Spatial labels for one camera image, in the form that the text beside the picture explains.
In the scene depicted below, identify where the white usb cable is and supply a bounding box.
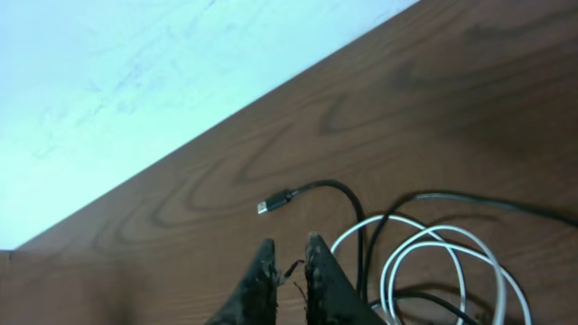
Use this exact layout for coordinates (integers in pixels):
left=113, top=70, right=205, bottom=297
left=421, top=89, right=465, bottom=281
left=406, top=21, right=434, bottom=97
left=331, top=214, right=534, bottom=325

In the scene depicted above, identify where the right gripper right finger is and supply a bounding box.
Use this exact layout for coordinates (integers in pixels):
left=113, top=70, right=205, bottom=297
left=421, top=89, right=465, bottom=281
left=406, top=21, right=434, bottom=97
left=305, top=232, right=384, bottom=325

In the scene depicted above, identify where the black usb cable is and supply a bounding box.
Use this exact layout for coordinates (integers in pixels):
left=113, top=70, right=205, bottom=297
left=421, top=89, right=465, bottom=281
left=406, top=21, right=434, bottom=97
left=256, top=179, right=480, bottom=325

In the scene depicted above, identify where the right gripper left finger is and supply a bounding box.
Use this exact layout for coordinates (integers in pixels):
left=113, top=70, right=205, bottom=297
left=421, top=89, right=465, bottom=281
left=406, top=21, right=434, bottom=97
left=205, top=238, right=278, bottom=325

